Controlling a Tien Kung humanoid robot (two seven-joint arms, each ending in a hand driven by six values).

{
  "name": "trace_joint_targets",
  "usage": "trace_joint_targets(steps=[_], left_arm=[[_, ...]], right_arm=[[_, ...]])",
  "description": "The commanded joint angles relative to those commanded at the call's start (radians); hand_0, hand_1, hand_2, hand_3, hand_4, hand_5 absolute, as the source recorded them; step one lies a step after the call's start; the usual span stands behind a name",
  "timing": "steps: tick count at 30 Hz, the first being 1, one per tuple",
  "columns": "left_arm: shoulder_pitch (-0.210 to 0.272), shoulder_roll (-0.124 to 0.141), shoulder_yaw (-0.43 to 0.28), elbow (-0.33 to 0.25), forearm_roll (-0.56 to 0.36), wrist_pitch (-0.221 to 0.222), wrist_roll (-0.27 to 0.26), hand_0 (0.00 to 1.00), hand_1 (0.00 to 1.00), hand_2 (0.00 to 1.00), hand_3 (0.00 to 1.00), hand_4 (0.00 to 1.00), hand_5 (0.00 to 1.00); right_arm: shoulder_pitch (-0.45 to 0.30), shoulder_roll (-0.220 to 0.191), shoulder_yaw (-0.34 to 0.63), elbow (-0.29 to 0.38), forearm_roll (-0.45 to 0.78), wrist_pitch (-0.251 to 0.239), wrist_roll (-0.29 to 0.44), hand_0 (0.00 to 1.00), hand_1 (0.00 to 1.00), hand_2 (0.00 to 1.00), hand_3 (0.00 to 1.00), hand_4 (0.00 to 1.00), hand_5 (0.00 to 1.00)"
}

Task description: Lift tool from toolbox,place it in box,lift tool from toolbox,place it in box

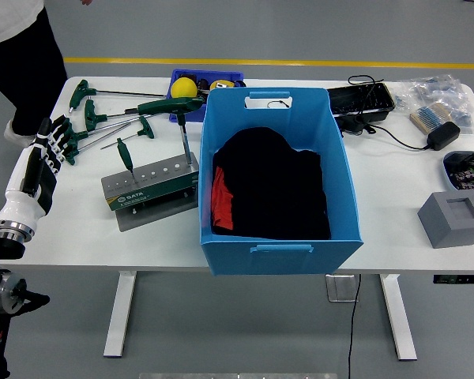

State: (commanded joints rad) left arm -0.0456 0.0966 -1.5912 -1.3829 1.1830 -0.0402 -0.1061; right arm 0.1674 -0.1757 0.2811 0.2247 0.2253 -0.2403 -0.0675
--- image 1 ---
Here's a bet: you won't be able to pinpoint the pile of electronic parts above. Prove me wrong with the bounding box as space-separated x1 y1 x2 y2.
448 152 474 198

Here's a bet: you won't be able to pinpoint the large blue plastic box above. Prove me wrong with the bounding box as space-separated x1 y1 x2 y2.
197 86 364 276

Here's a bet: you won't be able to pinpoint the grey blue bowl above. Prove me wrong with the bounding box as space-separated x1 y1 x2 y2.
442 149 474 206

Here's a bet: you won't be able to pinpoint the black power adapter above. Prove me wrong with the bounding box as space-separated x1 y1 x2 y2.
426 121 461 152

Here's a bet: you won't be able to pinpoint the white shoe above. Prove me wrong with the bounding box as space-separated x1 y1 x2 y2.
3 119 36 148

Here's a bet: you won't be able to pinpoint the green T-handle hex wrench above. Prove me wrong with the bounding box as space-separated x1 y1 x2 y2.
84 99 143 133
62 122 132 166
69 79 167 114
65 116 151 151

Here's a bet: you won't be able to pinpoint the small green T-handle driver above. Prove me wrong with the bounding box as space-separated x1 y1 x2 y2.
116 137 134 174

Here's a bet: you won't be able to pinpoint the black table control panel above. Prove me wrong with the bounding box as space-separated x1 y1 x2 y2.
432 274 474 285

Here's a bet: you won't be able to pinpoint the thin black cord loop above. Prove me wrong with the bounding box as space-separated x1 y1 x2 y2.
347 73 384 99

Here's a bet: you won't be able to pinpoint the red cloth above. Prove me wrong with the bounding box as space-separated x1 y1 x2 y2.
211 165 235 231

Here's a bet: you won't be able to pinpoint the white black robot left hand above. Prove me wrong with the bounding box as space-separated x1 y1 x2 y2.
0 116 75 233

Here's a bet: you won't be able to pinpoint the metal floor plate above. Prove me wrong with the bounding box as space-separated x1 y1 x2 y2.
325 274 360 303

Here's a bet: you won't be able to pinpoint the person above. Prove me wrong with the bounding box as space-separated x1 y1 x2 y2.
0 0 94 148

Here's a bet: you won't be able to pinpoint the grey foam block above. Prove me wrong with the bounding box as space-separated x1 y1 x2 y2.
417 190 474 250

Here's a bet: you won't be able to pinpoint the small dark blue bin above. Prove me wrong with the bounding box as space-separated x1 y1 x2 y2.
167 69 246 123

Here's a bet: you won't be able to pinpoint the grey green metal tool holder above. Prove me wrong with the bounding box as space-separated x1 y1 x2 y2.
100 152 201 233

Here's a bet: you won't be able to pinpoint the taped resistor strip bundle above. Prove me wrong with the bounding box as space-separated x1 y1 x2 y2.
409 102 455 136

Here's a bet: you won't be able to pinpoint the black plastic tray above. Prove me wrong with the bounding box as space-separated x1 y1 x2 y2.
325 81 397 124

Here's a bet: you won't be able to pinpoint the short green T-handle wrench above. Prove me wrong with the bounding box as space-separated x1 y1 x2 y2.
100 115 156 151

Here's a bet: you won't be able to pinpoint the white table leg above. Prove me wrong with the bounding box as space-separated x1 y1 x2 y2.
378 273 419 362
103 271 138 359

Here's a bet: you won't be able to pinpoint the black cloth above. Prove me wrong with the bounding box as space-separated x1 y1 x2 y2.
211 126 333 241

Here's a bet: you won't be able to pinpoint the black plug block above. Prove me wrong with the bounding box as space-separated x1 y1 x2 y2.
337 115 377 135

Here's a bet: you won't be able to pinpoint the clear plastic parts bags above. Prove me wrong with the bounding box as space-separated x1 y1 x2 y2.
394 73 474 135

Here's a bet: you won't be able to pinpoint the large green T-handle wrench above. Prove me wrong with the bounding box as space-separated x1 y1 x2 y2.
137 96 205 166

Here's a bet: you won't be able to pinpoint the yellow ball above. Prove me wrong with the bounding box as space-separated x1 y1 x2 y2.
170 77 198 99

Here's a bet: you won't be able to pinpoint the black adapter cable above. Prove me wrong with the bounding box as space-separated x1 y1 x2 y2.
365 122 431 152

